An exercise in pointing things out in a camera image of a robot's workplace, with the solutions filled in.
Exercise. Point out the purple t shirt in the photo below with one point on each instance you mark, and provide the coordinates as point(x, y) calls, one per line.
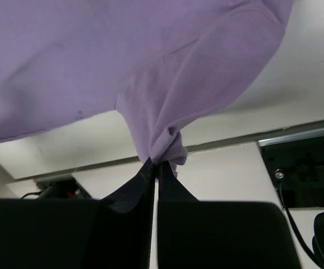
point(160, 64)

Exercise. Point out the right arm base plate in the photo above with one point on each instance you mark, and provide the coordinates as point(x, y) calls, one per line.
point(296, 170)

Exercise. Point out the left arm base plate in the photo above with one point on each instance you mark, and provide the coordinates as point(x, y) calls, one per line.
point(63, 188)

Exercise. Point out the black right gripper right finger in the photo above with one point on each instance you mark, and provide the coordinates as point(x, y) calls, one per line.
point(219, 234)

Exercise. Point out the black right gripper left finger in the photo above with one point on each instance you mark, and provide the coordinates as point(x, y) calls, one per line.
point(114, 232)

